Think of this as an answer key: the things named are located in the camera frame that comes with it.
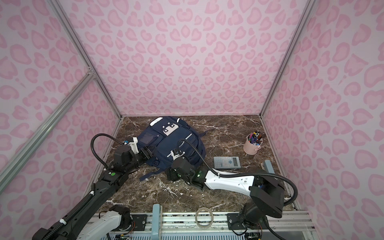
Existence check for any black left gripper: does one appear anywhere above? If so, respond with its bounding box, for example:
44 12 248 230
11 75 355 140
125 144 156 174

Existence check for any navy blue student backpack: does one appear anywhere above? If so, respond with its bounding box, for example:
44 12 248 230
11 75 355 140
137 117 207 182

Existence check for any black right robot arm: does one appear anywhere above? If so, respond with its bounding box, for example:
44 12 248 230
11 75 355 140
169 139 299 231

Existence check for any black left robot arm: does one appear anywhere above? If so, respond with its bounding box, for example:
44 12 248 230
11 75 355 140
32 138 156 240

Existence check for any clear tape roll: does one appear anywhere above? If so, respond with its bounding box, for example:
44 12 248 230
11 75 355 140
195 207 214 229

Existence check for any light blue calculator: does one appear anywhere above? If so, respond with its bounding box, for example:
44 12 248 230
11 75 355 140
214 156 241 170

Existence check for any pink pen holder cup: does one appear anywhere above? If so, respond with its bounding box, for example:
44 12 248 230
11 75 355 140
244 131 263 155

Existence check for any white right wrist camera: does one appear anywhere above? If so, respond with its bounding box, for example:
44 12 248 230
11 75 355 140
171 149 185 161

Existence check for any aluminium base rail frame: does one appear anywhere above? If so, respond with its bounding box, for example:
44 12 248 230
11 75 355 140
55 210 319 240

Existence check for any teal ruler stand post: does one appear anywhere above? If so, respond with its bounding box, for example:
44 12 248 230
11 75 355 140
151 204 163 240

